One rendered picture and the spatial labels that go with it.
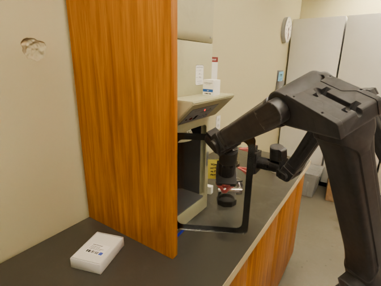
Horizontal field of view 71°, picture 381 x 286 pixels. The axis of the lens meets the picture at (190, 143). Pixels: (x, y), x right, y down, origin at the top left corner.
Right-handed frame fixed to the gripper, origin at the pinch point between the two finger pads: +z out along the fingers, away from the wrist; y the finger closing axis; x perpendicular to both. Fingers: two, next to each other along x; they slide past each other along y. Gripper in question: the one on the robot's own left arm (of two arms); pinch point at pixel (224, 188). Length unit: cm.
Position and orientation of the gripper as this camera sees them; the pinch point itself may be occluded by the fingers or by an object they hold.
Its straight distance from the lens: 97.1
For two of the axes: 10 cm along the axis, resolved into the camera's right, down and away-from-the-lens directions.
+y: -1.0, 6.6, -7.4
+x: 10.0, 0.5, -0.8
